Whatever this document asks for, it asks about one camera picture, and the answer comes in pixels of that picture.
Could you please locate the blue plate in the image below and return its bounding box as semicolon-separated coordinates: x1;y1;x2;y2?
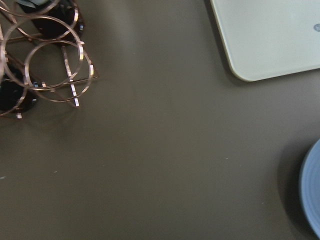
299;140;320;238

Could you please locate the cream rabbit tray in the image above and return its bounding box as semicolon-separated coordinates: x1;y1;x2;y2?
210;0;320;82

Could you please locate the dark drink bottle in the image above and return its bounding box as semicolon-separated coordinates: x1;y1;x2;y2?
0;73;38;113
17;0;85;41

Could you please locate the copper wire bottle rack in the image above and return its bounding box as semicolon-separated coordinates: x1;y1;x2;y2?
0;0;98;119

